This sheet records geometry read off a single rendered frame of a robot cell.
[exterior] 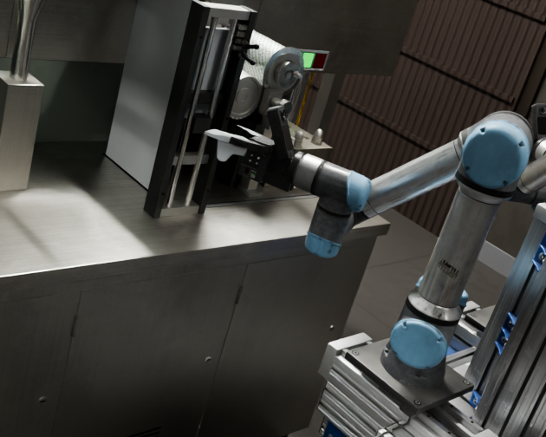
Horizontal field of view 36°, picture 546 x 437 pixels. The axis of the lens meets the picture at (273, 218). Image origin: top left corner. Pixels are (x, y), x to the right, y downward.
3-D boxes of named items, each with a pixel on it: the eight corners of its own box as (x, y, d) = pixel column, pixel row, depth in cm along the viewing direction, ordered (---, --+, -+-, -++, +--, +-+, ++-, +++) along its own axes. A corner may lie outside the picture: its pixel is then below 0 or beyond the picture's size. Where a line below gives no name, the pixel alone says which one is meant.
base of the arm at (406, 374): (455, 379, 196) (470, 344, 193) (416, 394, 186) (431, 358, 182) (406, 342, 206) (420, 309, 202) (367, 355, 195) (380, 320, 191)
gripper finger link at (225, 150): (200, 157, 173) (242, 167, 176) (209, 130, 171) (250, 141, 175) (198, 153, 176) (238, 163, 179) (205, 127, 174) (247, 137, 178)
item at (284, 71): (278, 66, 228) (299, 59, 232) (273, 63, 229) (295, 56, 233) (277, 91, 232) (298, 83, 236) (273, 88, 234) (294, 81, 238)
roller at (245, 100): (221, 118, 227) (232, 75, 222) (169, 82, 242) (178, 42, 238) (255, 117, 235) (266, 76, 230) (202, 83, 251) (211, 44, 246)
